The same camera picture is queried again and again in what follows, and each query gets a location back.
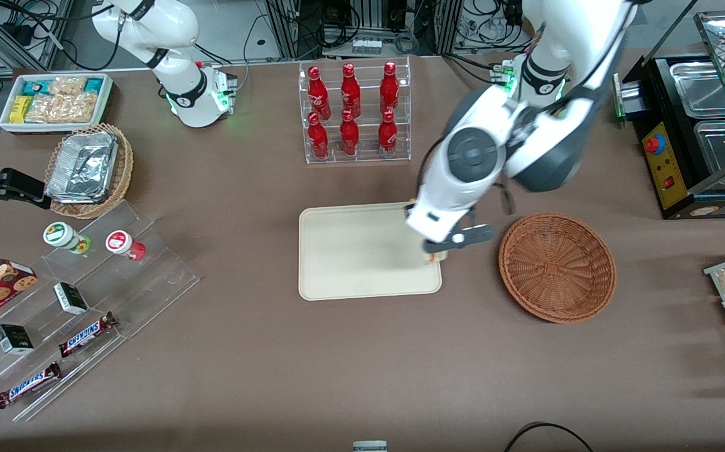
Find cream plastic serving tray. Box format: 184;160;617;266
298;201;443;301

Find light wicker basket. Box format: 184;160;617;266
45;122;134;220

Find round brown wicker basket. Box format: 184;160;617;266
498;212;617;325

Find green lid snack cup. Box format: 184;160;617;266
43;221;92;255

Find stacked aluminium foil trays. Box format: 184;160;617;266
45;131;119;205

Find yellow snack pack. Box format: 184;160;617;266
9;95;34;125

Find clear cracker bag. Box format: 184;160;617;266
25;94;65;124
61;92;99;124
48;76;89;99

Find clear acrylic bottle rack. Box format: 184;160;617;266
298;55;412;166

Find red cola bottle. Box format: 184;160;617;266
339;109;361;157
379;61;401;116
307;65;332;121
377;110;399;157
307;112;331;159
340;63;362;119

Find red lid snack cup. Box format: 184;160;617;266
105;230;147;262

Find white rectangular snack bin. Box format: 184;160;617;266
0;72;115;136

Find small black carton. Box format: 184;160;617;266
0;324;35;356
53;282;89;316

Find clear acrylic stepped shelf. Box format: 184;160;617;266
0;200;201;422

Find Snickers chocolate bar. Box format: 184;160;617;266
0;361;63;410
58;311;118;358

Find white power strip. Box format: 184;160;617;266
350;37;384;57

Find black food warmer machine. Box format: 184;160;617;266
612;11;725;220

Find black looped cable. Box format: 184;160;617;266
503;422;596;452

